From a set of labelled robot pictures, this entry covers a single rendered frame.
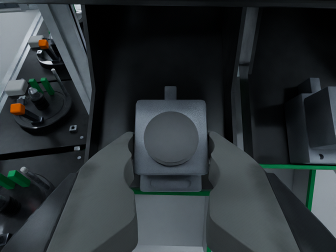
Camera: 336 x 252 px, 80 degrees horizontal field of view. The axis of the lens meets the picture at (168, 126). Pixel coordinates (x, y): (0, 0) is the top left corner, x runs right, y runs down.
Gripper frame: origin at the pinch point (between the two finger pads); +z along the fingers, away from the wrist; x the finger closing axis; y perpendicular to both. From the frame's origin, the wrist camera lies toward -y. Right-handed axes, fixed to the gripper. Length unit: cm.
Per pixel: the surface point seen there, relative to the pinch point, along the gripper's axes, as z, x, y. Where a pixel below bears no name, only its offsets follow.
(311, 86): 7.9, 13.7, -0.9
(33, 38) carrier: 66, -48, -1
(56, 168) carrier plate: 22.9, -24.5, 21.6
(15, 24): 104, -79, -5
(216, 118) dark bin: 6.7, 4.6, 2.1
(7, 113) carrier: 37, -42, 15
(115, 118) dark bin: 6.7, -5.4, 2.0
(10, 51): 83, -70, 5
